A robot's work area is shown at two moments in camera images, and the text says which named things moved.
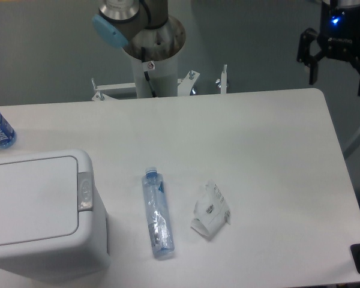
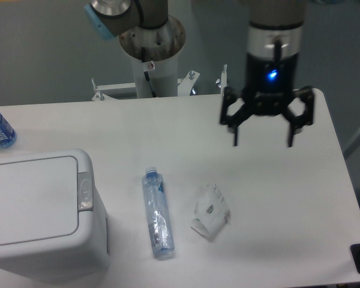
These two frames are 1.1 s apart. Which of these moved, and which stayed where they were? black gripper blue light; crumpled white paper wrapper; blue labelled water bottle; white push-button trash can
Moved: black gripper blue light
Stayed: white push-button trash can; blue labelled water bottle; crumpled white paper wrapper
